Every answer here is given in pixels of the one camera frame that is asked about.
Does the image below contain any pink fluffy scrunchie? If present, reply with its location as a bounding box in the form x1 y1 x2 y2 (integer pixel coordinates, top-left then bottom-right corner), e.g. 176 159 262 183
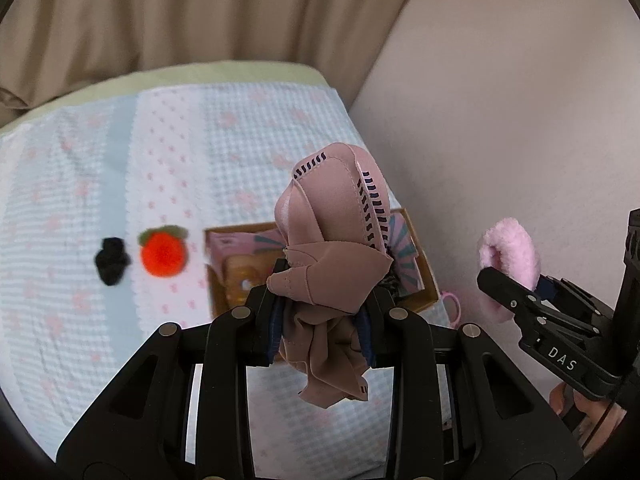
477 218 540 290

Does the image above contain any right hand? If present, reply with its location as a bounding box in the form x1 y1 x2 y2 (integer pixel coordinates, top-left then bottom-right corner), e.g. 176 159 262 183
572 391 627 460

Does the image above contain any dusty pink fabric garment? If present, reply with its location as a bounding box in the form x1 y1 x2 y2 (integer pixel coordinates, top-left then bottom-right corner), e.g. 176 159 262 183
267 143 393 408

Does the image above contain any beige curtain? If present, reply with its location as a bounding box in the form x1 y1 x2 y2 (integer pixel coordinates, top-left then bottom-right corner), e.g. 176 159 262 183
1 0 409 122

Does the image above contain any black scrunchie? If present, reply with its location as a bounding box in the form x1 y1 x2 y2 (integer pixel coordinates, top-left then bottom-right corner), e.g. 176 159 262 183
94 237 130 286

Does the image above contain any cardboard box with pink flaps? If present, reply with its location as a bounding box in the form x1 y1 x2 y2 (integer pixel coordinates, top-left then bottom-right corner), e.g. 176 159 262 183
205 208 439 316

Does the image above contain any green mattress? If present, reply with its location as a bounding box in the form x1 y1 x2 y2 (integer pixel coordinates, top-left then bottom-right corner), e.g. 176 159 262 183
1 61 328 133

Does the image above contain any blue pink checkered blanket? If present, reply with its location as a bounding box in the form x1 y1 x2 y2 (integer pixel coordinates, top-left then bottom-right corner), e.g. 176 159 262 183
1 81 361 458

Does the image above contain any pink plastic cup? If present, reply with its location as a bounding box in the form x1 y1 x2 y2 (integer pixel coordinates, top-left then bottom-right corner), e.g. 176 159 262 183
434 292 462 330

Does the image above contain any orange fluffy pompom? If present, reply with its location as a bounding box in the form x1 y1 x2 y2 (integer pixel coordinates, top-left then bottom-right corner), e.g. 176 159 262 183
138 224 189 278

